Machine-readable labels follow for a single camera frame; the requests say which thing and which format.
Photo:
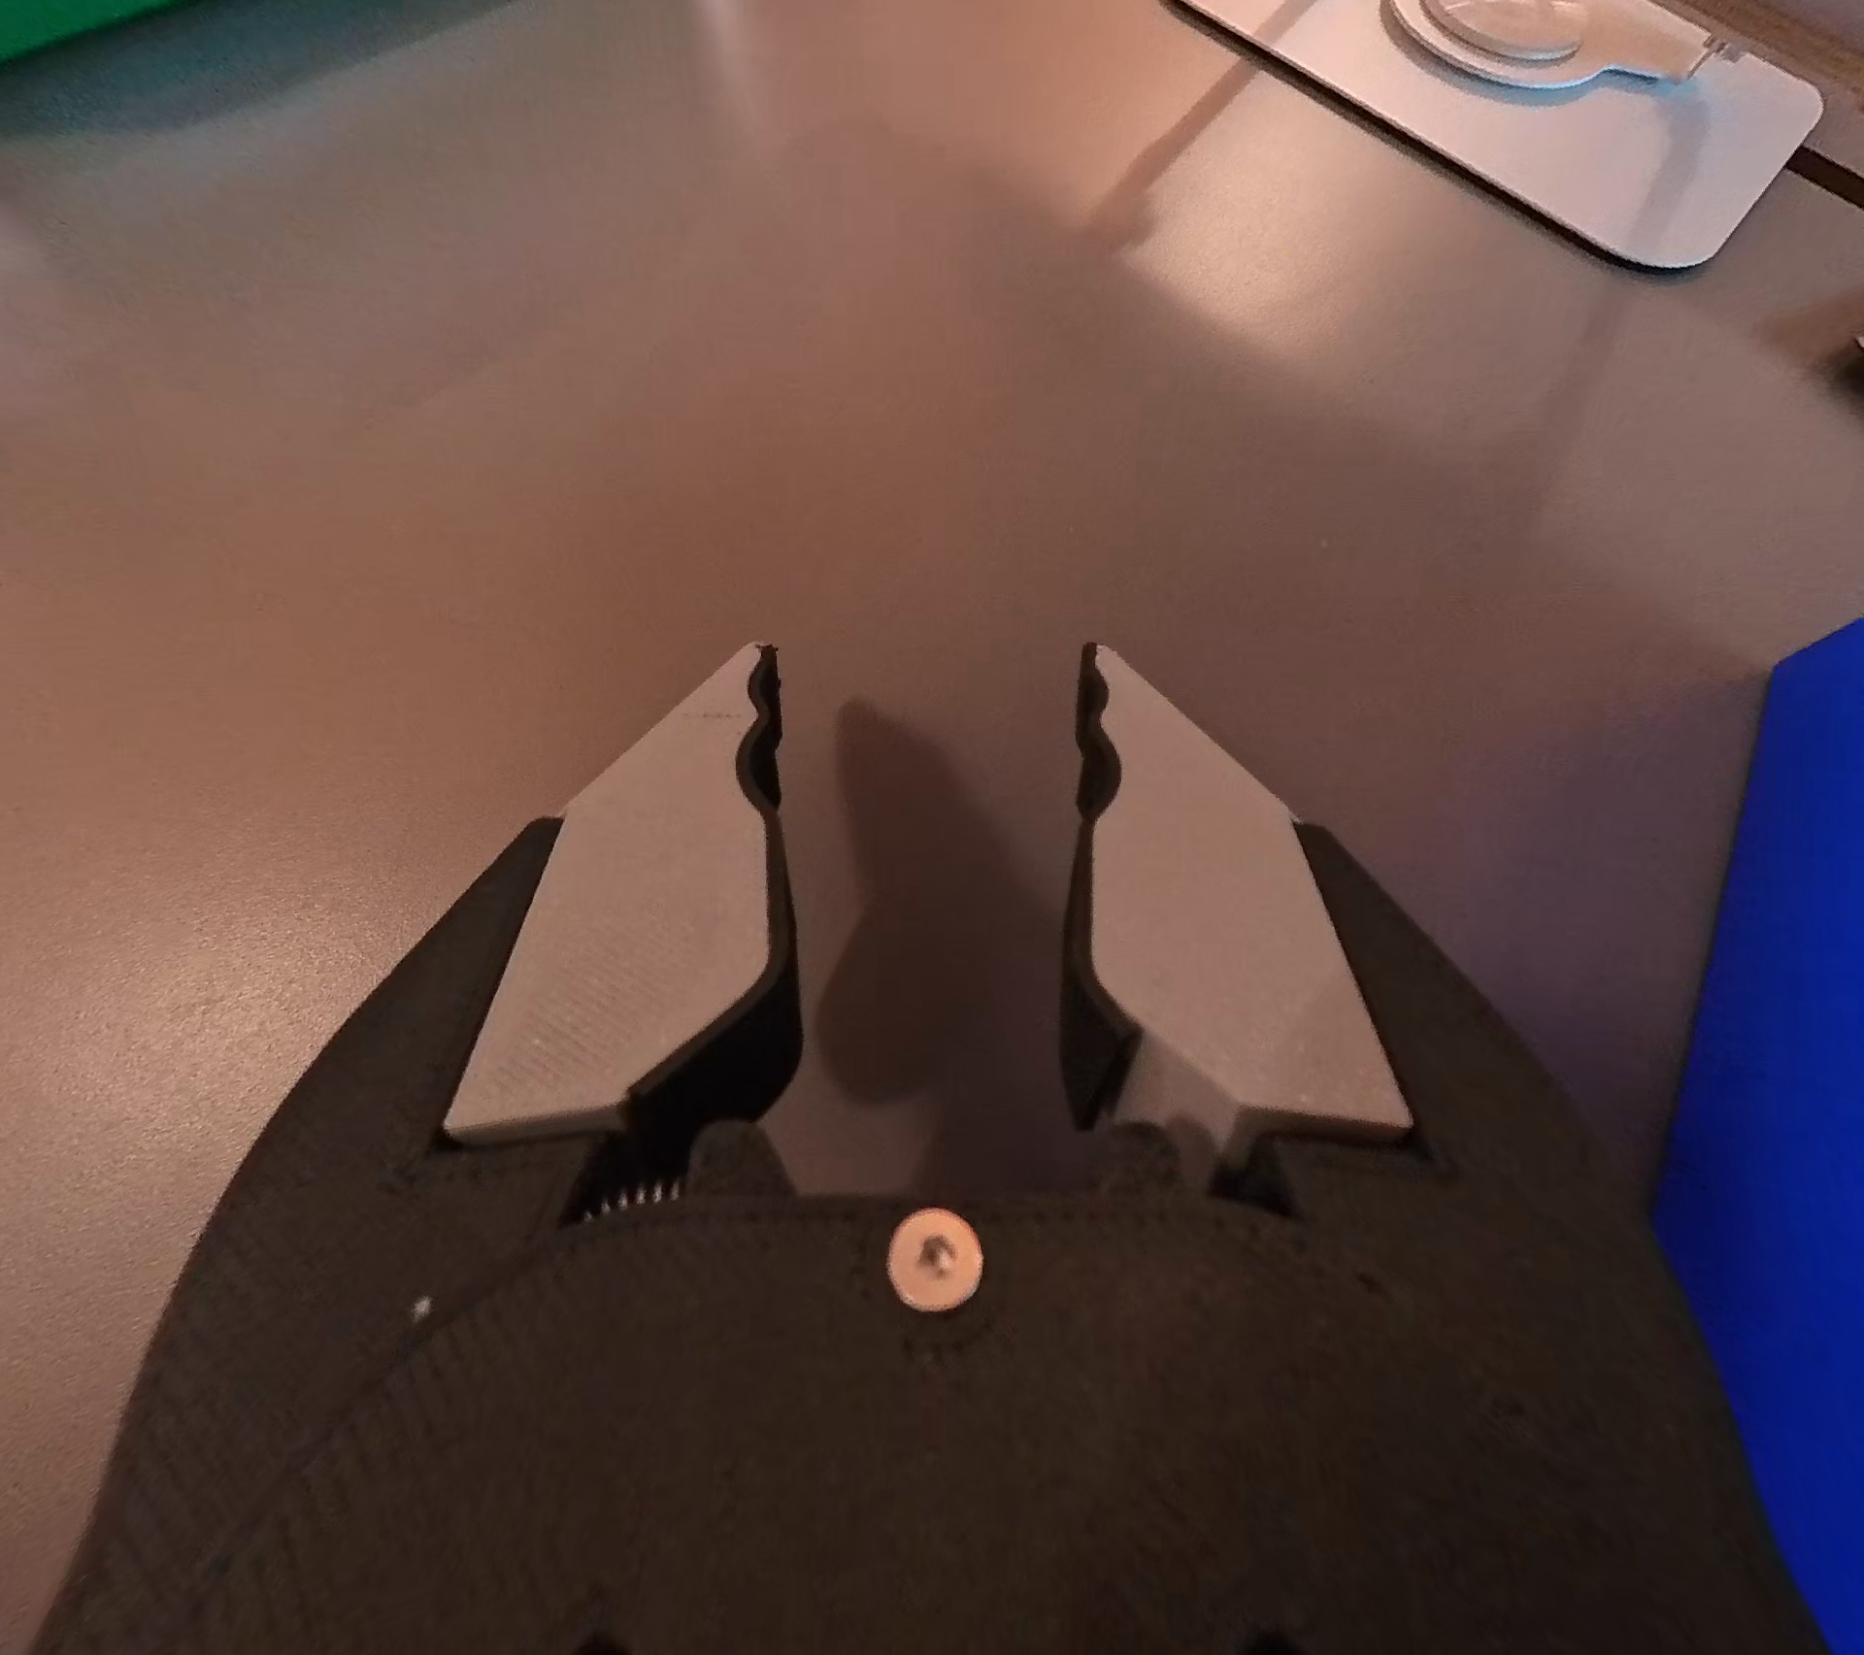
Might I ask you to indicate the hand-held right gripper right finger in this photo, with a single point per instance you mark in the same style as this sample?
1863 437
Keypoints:
1238 955

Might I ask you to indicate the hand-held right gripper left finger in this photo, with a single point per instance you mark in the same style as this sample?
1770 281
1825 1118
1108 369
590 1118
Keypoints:
627 955

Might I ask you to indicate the blue plastic bin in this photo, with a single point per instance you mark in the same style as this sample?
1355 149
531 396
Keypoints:
1778 1029

